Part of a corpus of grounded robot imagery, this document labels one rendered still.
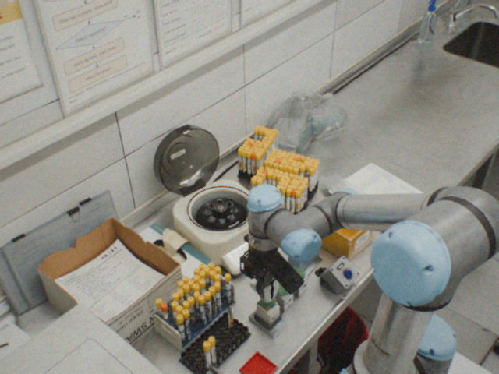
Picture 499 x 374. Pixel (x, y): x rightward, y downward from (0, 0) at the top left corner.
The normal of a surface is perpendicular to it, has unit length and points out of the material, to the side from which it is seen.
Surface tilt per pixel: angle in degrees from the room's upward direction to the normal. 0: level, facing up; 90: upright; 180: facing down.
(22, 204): 90
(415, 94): 0
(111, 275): 1
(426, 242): 14
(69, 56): 94
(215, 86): 90
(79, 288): 1
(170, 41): 93
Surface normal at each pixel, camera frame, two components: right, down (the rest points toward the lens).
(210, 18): 0.78, 0.46
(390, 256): -0.79, 0.31
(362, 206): -0.83, -0.35
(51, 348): -0.01, -0.76
